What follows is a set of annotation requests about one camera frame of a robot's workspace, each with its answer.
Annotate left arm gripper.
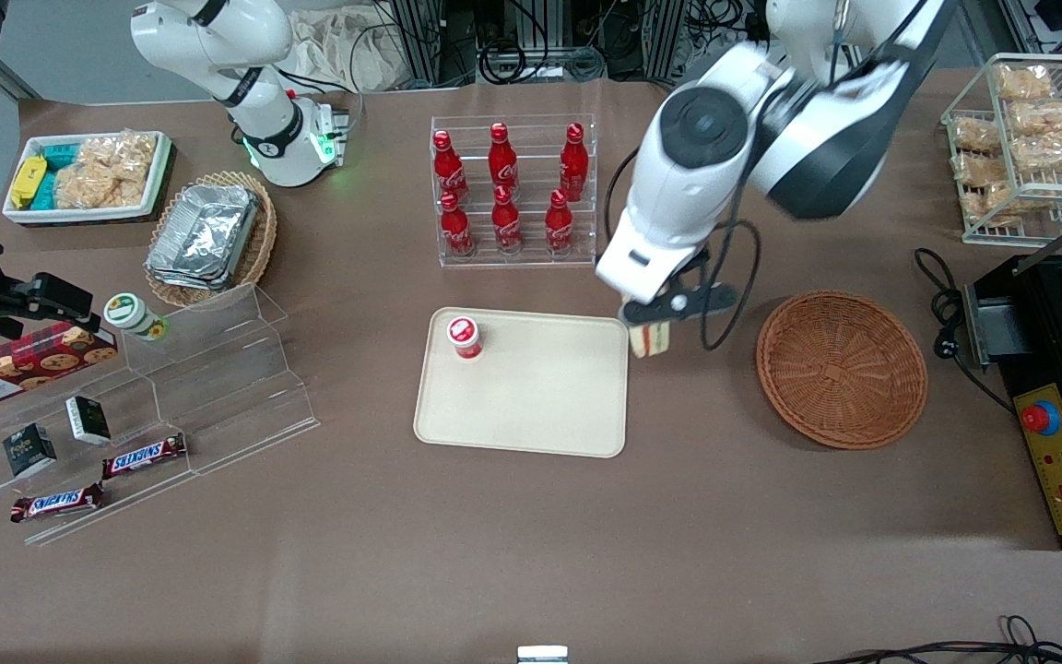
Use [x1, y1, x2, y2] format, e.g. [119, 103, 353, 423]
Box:
[595, 207, 713, 327]

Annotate triangular sandwich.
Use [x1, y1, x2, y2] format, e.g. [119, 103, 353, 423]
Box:
[627, 319, 674, 361]

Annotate beige plastic tray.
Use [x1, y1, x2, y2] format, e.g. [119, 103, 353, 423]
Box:
[413, 306, 631, 459]

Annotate round brown wicker basket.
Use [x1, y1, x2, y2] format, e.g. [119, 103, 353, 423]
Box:
[755, 290, 929, 452]

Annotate aluminium foil tray stack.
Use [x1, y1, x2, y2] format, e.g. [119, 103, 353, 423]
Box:
[145, 182, 262, 293]

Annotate oval tan wicker basket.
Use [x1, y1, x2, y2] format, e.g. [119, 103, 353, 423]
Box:
[143, 170, 279, 311]

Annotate red tartan cookie box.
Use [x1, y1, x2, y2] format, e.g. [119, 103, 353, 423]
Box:
[0, 321, 120, 413]

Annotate red cola bottle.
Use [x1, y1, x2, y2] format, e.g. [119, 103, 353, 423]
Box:
[439, 190, 476, 258]
[559, 121, 590, 203]
[432, 129, 470, 205]
[544, 188, 576, 255]
[488, 121, 521, 196]
[490, 184, 525, 255]

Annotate clear acrylic bottle rack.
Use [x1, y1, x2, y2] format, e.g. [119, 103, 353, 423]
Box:
[430, 113, 599, 269]

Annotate yellow snack pack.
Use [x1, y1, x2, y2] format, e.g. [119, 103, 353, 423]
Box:
[9, 154, 49, 210]

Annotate white rectangular bin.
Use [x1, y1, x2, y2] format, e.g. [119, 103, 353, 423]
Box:
[1, 129, 175, 227]

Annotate clear bag of crackers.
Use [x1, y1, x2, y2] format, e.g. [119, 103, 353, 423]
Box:
[55, 161, 141, 210]
[79, 132, 159, 178]

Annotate small black carton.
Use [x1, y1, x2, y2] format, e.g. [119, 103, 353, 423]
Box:
[2, 422, 59, 479]

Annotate green white yogurt cup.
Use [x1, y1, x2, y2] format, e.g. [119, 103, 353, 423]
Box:
[103, 291, 171, 343]

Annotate small black-white carton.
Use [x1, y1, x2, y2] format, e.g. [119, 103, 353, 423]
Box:
[65, 395, 113, 446]

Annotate red yogurt cup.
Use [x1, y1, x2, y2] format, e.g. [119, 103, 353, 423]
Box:
[445, 314, 485, 362]

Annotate Snickers chocolate bar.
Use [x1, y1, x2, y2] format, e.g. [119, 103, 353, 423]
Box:
[101, 433, 189, 480]
[9, 481, 107, 525]

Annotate clear acrylic stepped shelf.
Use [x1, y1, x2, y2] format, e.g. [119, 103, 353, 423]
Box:
[0, 281, 321, 547]

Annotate clear bagged pastry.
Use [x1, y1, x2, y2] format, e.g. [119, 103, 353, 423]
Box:
[950, 151, 1012, 186]
[1009, 99, 1062, 172]
[992, 62, 1058, 102]
[962, 184, 1041, 228]
[952, 117, 1003, 154]

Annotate black sealing machine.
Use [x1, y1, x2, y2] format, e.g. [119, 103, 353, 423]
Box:
[962, 198, 1062, 551]

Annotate beige crumpled cloth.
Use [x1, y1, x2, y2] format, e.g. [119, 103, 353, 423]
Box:
[295, 7, 423, 92]

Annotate red emergency stop button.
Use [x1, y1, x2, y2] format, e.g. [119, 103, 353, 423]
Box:
[1021, 401, 1062, 437]

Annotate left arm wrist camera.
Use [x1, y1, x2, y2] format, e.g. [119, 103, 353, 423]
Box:
[655, 279, 740, 324]

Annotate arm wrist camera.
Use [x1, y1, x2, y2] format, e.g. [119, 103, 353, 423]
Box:
[655, 279, 740, 324]
[0, 273, 95, 326]

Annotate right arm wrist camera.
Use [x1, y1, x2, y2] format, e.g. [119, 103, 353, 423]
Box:
[0, 273, 95, 326]

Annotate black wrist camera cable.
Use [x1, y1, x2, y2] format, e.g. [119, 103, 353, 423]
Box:
[699, 218, 763, 352]

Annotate black cable bundle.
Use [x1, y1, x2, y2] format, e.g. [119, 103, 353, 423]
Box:
[478, 35, 608, 86]

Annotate black power cable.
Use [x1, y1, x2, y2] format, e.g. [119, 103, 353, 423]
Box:
[914, 246, 1020, 414]

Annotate aluminium profile frame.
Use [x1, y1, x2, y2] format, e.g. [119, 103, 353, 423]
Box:
[372, 0, 447, 89]

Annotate black floor cables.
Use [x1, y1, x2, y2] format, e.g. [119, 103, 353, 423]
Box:
[811, 614, 1062, 664]

